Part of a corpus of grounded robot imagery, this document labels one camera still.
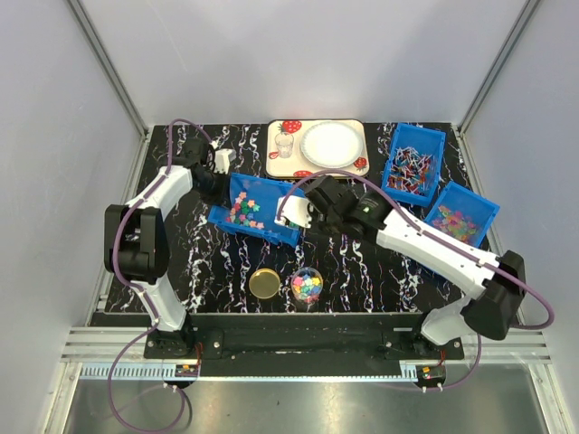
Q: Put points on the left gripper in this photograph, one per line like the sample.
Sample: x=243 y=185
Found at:
x=223 y=196

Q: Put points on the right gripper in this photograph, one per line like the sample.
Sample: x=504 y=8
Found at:
x=314 y=211

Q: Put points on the blue bin of star candies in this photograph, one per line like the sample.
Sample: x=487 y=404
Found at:
x=253 y=210

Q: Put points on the scooped star candies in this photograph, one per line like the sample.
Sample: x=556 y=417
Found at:
x=307 y=285

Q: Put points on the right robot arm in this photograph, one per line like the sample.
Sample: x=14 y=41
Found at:
x=491 y=294

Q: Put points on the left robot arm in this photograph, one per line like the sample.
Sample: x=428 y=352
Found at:
x=136 y=246

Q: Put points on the blue bin of gummy candies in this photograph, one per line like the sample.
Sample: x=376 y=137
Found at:
x=462 y=214

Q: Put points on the white plate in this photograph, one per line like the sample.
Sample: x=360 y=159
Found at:
x=332 y=144

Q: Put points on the strawberry pattern tray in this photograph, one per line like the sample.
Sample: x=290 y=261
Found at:
x=297 y=148

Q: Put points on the clear plastic jar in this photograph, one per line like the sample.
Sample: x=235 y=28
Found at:
x=302 y=306

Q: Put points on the clear drinking glass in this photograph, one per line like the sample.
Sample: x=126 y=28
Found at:
x=284 y=142

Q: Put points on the blue bin of lollipops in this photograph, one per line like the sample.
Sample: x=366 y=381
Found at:
x=411 y=174

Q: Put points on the gold jar lid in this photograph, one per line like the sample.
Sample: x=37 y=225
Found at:
x=264 y=283

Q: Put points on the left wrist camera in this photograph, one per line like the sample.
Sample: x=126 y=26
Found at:
x=223 y=159

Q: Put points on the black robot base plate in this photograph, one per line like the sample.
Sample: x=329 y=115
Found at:
x=391 y=335

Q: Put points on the aluminium corner post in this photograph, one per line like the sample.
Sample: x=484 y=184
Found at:
x=89 y=31
x=516 y=32

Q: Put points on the right aluminium corner post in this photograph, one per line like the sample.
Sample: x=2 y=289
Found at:
x=516 y=32

